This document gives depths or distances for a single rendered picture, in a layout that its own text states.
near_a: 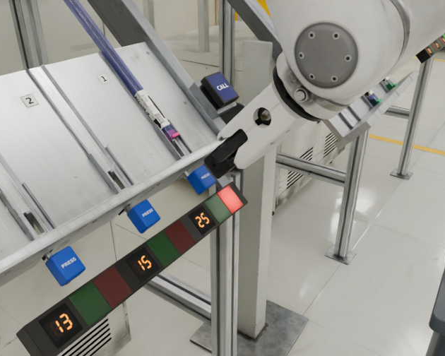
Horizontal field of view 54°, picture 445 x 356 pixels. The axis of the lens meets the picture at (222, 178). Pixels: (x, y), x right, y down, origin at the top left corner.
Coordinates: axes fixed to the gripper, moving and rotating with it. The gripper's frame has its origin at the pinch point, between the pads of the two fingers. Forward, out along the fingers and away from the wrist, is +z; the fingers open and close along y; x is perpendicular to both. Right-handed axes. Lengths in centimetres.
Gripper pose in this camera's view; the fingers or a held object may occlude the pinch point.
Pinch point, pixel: (222, 160)
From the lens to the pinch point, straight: 55.4
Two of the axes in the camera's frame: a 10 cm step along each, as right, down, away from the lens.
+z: -5.5, 4.5, 7.0
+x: -6.0, -8.0, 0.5
